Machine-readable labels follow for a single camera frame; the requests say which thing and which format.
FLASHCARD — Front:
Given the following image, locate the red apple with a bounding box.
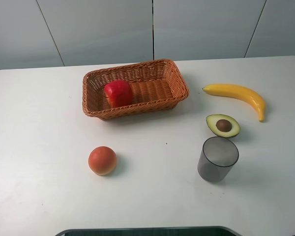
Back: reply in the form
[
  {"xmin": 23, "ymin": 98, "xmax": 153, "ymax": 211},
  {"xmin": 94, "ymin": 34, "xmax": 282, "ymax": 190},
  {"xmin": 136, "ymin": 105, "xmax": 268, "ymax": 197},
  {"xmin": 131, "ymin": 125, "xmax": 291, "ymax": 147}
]
[{"xmin": 104, "ymin": 80, "xmax": 133, "ymax": 108}]

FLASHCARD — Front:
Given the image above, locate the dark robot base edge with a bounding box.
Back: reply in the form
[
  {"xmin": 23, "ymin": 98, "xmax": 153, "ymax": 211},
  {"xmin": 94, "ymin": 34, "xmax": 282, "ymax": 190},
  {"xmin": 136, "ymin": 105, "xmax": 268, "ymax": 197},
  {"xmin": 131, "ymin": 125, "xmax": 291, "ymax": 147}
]
[{"xmin": 57, "ymin": 227, "xmax": 239, "ymax": 236}]

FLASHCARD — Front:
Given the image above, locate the brown wicker basket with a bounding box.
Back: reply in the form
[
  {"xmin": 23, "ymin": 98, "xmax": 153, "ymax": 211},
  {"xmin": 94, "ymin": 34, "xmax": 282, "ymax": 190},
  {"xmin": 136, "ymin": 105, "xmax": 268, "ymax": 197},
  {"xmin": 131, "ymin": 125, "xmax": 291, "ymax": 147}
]
[{"xmin": 82, "ymin": 59, "xmax": 189, "ymax": 120}]

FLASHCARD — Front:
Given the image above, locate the orange round bread bun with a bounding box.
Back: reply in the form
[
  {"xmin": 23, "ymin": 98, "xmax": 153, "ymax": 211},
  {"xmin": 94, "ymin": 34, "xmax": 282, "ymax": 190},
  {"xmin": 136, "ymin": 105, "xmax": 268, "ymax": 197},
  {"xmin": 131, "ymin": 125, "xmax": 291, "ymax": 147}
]
[{"xmin": 88, "ymin": 146, "xmax": 117, "ymax": 176}]

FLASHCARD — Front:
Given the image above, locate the halved avocado with pit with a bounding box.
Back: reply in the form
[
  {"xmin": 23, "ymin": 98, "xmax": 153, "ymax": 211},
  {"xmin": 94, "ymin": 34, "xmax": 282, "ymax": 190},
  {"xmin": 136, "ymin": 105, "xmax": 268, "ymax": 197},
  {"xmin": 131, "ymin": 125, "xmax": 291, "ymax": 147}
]
[{"xmin": 206, "ymin": 114, "xmax": 241, "ymax": 138}]

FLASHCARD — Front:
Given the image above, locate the grey translucent plastic cup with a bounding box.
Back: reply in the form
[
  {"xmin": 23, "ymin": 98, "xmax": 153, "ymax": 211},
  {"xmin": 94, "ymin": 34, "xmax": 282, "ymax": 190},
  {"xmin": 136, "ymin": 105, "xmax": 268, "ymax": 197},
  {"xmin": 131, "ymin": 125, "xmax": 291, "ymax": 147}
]
[{"xmin": 197, "ymin": 137, "xmax": 239, "ymax": 183}]

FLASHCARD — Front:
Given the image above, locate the yellow banana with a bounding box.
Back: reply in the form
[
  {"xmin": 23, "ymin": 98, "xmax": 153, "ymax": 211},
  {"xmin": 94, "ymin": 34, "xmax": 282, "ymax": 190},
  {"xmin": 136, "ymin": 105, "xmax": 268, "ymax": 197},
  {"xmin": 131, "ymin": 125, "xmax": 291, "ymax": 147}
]
[{"xmin": 202, "ymin": 84, "xmax": 266, "ymax": 122}]

